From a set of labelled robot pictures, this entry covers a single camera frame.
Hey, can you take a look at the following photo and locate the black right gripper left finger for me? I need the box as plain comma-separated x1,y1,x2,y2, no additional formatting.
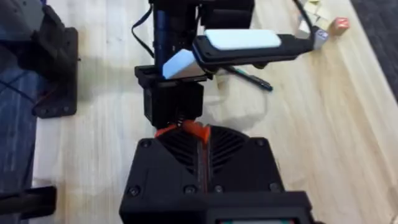
123,119,206,197

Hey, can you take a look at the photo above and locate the heap of pale toy blocks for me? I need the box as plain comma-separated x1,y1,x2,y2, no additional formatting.
295,0,332,50

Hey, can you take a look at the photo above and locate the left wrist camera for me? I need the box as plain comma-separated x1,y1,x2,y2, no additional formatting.
192,28,315,67

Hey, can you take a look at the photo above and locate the black camera cable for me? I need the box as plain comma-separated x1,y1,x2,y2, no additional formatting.
292,0,315,32

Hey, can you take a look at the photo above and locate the black left wrist plate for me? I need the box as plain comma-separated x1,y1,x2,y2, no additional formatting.
134,49,214,86

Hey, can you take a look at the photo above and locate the black rail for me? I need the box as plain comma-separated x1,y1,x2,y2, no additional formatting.
0,185,58,219

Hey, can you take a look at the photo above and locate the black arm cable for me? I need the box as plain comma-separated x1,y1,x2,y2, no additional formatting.
131,5,155,59

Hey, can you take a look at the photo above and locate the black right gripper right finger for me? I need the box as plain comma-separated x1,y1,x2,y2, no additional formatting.
203,124,285,195

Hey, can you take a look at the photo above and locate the dark pen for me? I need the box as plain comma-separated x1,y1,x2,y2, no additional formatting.
224,66,274,93

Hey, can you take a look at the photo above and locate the red toy block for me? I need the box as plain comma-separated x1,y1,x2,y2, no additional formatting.
328,17,351,37

